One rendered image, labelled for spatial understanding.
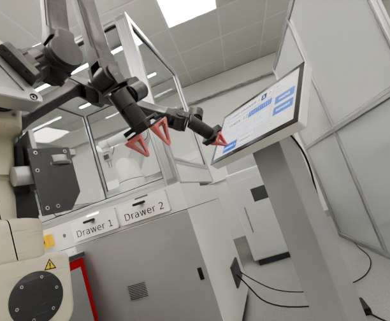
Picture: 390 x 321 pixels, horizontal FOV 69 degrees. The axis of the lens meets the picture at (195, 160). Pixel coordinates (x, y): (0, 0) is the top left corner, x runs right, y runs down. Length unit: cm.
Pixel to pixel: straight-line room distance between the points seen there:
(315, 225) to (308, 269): 19
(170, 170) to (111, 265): 62
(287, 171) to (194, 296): 79
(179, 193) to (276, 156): 56
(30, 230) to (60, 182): 12
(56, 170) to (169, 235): 90
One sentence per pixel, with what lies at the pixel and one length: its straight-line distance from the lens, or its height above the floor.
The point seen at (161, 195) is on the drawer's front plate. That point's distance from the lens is 150.
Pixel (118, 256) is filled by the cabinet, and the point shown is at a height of 67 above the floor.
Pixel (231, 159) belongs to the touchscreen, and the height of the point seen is 94.
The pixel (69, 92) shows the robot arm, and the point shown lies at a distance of 126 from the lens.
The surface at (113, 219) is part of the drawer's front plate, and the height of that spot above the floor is 87.
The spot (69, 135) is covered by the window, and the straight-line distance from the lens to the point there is 186.
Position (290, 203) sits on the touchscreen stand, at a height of 69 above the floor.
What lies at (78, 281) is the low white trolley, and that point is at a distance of 172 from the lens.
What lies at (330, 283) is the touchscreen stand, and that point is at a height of 36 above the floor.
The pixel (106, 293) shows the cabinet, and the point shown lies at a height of 50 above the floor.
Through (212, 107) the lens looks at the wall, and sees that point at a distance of 490.
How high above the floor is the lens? 80
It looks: 9 degrees up
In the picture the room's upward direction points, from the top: 18 degrees counter-clockwise
